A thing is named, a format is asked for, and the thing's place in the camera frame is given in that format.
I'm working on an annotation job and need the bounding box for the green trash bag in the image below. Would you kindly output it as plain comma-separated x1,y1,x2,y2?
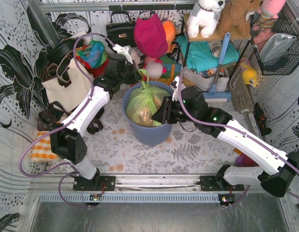
125,80,170,127

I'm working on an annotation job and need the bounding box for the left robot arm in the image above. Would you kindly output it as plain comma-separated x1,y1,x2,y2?
50,53,142,192

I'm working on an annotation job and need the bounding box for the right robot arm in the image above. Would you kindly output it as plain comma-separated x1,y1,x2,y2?
152,87,299,197

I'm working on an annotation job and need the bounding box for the blue trash bin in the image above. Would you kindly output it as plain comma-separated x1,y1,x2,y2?
122,83,172,147

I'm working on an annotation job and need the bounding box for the colourful printed bag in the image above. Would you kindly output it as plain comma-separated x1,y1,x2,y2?
76,40,108,69

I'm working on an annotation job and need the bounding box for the magenta cloth bag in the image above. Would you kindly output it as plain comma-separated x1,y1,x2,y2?
134,13,168,58

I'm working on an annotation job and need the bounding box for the cream canvas tote bag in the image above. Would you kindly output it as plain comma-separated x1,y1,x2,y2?
42,59,94,112

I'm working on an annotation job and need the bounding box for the crumpled brown paper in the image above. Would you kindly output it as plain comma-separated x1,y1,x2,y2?
131,97,162,127

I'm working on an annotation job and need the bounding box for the white plush sheep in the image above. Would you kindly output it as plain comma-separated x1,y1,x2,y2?
131,48,141,66

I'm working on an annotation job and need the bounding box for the pink plush doll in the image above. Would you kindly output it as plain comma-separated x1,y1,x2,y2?
143,56,167,80

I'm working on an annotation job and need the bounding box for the red cloth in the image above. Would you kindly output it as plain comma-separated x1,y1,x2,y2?
86,59,109,78

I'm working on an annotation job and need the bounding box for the white shoe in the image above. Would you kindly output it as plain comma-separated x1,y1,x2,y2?
183,69,229,92

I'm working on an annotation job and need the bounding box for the rainbow striped cloth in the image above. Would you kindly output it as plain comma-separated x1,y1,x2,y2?
158,55,182,85

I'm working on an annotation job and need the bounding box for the black leather handbag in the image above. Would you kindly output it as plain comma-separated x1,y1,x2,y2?
106,11,136,47

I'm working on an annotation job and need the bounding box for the orange plush toy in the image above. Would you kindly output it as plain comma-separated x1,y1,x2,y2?
162,21,176,49

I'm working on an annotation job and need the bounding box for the teal folded cloth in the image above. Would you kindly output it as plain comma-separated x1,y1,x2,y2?
186,41,239,72

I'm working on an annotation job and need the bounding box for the black round hat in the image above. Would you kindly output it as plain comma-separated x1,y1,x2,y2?
46,38,77,65

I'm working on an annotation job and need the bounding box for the purple orange sock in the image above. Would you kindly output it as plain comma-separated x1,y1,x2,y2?
234,148,258,167

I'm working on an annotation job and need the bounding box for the yellow plush toy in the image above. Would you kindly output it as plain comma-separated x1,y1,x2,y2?
242,63,257,87

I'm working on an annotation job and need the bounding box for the wooden metal shelf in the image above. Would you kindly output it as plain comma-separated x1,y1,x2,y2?
177,14,252,66

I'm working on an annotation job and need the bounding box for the white plush dog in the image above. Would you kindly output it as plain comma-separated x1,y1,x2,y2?
187,0,225,38

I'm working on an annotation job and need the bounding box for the brown teddy bear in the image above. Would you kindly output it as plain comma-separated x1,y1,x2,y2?
217,0,263,38

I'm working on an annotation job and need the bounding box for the orange checkered cloth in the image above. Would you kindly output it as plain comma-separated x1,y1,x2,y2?
30,135,60,162

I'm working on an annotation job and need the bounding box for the silver foil pouch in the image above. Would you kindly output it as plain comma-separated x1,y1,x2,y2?
259,33,296,63

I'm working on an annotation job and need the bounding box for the pink plush toy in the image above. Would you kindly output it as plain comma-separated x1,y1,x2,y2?
256,0,286,29

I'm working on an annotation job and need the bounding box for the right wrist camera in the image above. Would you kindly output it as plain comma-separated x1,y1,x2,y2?
170,76,181,102

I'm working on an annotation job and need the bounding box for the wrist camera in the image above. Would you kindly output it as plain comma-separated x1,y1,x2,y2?
112,44,133,64
170,76,181,102

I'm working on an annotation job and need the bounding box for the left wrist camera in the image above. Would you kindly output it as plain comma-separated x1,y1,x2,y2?
112,44,133,64

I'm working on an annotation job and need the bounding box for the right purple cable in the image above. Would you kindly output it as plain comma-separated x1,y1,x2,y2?
177,69,299,207

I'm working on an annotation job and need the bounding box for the purple cable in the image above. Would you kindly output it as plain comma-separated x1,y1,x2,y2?
177,69,299,207
20,33,116,208

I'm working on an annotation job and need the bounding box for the black wire basket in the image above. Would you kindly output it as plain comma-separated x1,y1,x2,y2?
250,12,299,76

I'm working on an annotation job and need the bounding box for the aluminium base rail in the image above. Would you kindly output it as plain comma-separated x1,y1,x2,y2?
30,174,289,194

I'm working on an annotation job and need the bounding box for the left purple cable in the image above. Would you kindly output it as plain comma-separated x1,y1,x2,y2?
20,33,116,208

